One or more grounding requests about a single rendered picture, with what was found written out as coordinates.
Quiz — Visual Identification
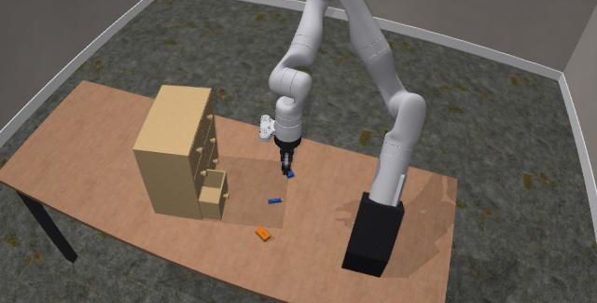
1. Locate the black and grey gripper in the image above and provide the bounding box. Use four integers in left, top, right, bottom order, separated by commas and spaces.
274, 135, 301, 175

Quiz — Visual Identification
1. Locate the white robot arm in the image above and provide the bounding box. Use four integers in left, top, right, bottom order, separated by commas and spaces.
259, 0, 426, 207

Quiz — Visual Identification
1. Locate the tan wooden chest of drawers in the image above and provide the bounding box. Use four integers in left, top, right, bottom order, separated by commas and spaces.
132, 85, 212, 220

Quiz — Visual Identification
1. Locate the orange nine-volt battery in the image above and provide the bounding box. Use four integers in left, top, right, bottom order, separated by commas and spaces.
256, 227, 271, 241

